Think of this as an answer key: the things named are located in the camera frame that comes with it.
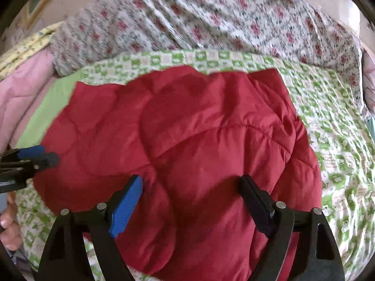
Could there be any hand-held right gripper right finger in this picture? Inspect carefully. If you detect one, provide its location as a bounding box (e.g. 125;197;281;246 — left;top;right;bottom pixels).
239;174;345;281

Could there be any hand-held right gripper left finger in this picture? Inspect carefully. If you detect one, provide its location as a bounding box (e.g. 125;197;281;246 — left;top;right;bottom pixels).
37;175;143;281

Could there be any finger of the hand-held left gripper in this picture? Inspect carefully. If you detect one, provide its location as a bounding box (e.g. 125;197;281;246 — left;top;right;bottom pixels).
17;145;46;160
31;152;60;171

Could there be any red quilted puffer jacket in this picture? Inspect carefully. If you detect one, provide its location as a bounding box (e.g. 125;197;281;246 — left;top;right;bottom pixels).
32;65;323;281

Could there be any person's left hand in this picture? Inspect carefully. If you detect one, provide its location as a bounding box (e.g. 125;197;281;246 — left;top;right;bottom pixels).
0;192;23;251

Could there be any pink blanket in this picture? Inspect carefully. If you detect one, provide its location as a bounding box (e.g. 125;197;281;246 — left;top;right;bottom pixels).
0;48;59;153

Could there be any yellow floral blanket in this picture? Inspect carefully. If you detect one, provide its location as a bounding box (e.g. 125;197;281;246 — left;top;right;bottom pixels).
0;22;63;79

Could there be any green checked bed sheet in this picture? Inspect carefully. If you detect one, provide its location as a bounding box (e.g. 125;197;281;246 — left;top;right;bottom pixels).
15;50;375;281

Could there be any white rose print quilt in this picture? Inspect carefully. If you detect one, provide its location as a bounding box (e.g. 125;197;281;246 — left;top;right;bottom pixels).
50;0;372;120

